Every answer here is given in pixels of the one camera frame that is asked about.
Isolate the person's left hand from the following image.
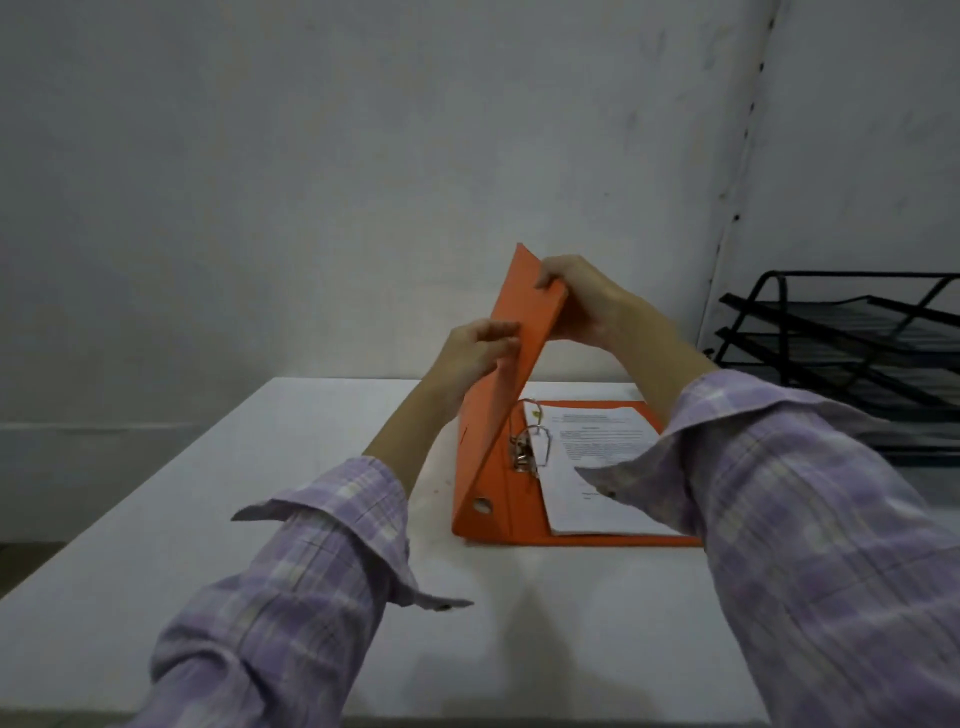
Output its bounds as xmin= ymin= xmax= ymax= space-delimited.
xmin=425 ymin=318 xmax=522 ymax=406

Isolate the person's right hand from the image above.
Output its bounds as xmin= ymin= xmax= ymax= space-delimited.
xmin=534 ymin=254 xmax=645 ymax=352

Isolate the stack of printed paper sheets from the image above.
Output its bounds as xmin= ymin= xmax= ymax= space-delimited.
xmin=528 ymin=381 xmax=684 ymax=538

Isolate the black mesh letter tray rack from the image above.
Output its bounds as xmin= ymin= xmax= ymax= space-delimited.
xmin=703 ymin=270 xmax=960 ymax=468

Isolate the orange lever arch binder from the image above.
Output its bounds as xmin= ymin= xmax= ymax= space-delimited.
xmin=451 ymin=242 xmax=703 ymax=547

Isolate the person's right forearm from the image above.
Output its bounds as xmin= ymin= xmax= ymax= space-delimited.
xmin=574 ymin=294 xmax=960 ymax=728

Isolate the metal binder ring mechanism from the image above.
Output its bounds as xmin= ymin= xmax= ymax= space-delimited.
xmin=510 ymin=399 xmax=556 ymax=478

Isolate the person's left forearm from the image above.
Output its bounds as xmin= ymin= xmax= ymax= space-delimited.
xmin=120 ymin=377 xmax=466 ymax=728

